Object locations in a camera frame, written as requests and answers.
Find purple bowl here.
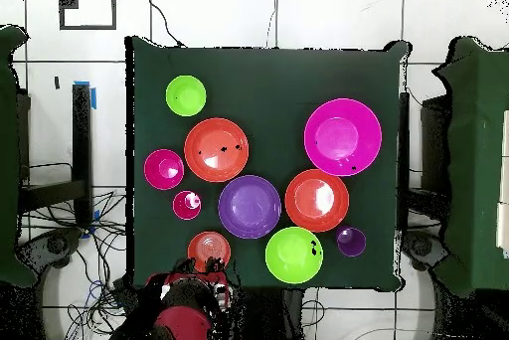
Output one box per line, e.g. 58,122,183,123
217,174,282,241

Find large orange bowl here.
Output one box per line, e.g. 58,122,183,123
284,168,351,234
183,117,251,184

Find dark green tablecloth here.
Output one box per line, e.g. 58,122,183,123
125,35,411,291

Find red cup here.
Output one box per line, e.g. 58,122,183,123
171,190,203,222

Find small orange bowl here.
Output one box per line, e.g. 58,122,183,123
187,231,233,273

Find large green bowl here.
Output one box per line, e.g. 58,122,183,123
264,226,324,285

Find large pink bowl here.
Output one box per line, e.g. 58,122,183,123
303,97,384,178

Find small red bowl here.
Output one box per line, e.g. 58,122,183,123
143,148,186,191

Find small green bowl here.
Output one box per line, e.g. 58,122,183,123
165,74,208,117

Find purple cup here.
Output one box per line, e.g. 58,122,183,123
334,225,368,258

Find black metal stand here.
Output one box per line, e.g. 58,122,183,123
397,90,452,234
17,84,93,230

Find blue tape strip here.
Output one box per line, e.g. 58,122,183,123
74,80,97,110
81,209,101,240

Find black tape square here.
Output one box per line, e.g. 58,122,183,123
58,0,118,32

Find green cloth covered table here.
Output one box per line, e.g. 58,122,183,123
0,24,38,288
431,35,509,297

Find tangle of floor cables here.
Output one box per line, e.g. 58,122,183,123
19,190,128,340

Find gray pedestal leg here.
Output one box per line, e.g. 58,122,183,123
401,230,450,271
15,227,85,277

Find black floor cable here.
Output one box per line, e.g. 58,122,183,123
142,0,187,49

